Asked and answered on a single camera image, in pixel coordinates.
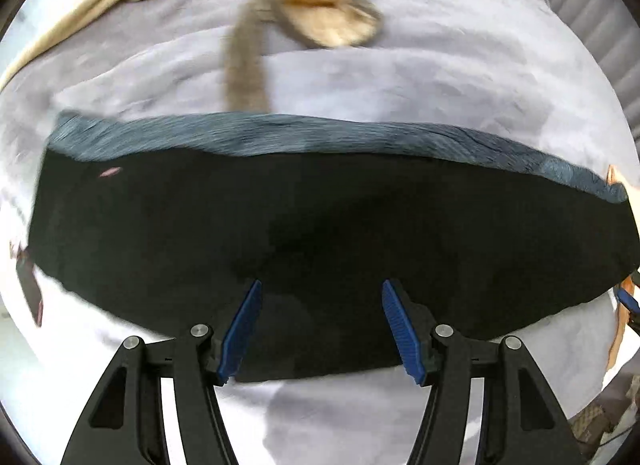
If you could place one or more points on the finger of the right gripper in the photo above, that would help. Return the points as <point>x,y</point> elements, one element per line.
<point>627,300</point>

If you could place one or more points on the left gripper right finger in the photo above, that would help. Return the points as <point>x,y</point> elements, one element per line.
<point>522,421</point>

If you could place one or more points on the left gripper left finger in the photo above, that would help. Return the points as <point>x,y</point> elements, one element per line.
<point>122,422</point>

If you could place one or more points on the black pants with patterned trim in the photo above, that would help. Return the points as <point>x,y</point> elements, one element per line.
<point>164,221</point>

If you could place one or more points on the peach folded cloth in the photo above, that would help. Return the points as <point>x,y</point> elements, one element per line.
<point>615,177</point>

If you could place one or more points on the red smartphone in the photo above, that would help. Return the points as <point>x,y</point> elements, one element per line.
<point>25,270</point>

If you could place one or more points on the lavender embossed bed blanket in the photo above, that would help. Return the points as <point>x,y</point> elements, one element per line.
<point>511,68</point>

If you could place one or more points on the grey padded headboard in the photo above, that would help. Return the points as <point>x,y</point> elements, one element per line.
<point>611,34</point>

